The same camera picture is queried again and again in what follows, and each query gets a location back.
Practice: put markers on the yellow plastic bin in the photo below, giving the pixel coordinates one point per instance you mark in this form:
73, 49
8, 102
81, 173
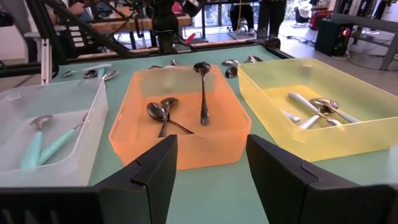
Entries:
342, 143

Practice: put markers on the red tool cart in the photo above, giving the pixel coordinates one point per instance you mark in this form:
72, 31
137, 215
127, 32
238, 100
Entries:
320, 18

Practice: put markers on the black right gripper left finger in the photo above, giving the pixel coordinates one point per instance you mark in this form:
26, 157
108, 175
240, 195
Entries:
149, 186

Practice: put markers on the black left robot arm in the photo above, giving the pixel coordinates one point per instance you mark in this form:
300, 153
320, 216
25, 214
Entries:
164, 15

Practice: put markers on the black computer tower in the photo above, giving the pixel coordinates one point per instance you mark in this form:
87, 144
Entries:
331, 37

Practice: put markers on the black panel white labels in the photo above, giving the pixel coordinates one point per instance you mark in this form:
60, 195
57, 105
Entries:
75, 35

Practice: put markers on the green table mat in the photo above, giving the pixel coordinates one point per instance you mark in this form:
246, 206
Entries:
211, 193

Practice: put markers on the grey metal table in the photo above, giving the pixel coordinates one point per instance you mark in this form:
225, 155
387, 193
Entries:
367, 23

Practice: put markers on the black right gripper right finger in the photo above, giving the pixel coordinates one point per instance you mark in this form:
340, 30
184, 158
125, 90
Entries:
295, 193

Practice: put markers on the white aluminium post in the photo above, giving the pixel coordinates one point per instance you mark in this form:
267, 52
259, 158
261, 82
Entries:
45, 62

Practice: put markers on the dark metal spoon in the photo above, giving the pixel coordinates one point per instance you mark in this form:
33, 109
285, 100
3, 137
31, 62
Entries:
156, 111
231, 72
173, 63
203, 105
170, 101
253, 58

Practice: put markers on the clear plastic bin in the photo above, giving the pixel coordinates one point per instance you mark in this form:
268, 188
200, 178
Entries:
62, 99

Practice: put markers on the orange plastic bin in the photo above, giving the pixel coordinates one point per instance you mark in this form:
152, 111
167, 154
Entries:
186, 152

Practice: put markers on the person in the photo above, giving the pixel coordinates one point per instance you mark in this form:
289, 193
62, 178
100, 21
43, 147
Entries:
270, 15
242, 12
77, 7

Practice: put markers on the wooden workbench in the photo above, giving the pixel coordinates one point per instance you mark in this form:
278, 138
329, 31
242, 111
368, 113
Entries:
124, 25

